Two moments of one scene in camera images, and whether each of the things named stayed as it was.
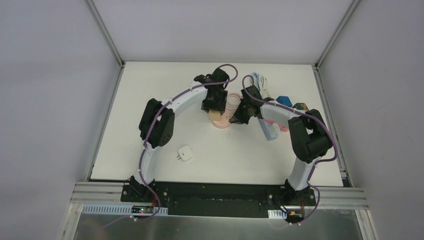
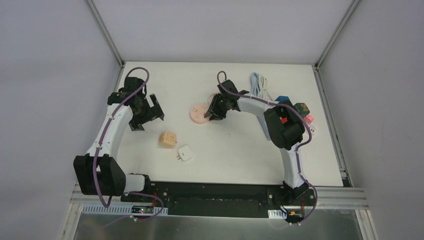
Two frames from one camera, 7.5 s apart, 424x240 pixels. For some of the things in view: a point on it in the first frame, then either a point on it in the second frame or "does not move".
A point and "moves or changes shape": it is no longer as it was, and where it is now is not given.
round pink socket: [224, 122] → [197, 112]
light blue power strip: [268, 129] does not move
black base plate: [217, 198] does not move
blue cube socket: [284, 100] does not move
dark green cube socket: [300, 106] does not move
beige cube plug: [214, 115] moves or changes shape
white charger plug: [185, 153] does not move
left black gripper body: [214, 105] → [147, 115]
